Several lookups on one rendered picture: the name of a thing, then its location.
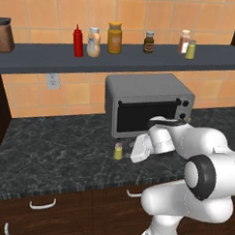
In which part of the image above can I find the small dark brown bottle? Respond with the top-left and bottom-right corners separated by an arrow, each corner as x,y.
142,30 -> 156,54

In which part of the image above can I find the white drawer handle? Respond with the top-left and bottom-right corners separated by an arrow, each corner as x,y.
126,189 -> 143,199
28,197 -> 58,212

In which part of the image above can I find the white wall power socket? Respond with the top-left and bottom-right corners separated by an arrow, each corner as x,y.
44,72 -> 62,91

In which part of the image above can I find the brown canister with black lid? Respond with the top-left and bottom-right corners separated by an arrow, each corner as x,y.
0,16 -> 17,54

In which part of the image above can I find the yellow-green shaker with grey cap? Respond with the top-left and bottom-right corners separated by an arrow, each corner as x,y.
184,40 -> 197,60

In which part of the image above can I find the yellow-green shaker with pale cap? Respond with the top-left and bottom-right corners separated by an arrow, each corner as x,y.
113,141 -> 124,162

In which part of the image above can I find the red ketchup bottle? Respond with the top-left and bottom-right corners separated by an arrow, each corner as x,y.
72,23 -> 86,59

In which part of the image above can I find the reddish spice shaker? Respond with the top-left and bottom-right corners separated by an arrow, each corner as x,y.
177,28 -> 192,55

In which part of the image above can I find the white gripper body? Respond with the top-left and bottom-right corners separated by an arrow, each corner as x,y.
129,132 -> 157,164

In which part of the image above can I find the pale peach sauce bottle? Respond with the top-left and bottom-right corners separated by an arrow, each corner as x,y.
85,26 -> 103,59

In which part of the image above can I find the white cupboard handle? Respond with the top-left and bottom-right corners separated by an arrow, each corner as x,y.
3,222 -> 13,235

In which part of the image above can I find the dark grey wall shelf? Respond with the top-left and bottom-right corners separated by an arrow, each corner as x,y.
0,34 -> 235,86

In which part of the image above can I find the dark wood drawer front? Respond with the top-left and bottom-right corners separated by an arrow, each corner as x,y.
0,186 -> 95,235

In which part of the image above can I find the grey toaster oven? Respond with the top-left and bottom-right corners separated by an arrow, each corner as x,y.
103,70 -> 197,142

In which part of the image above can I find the mustard yellow jar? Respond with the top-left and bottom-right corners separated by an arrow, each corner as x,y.
105,21 -> 124,56

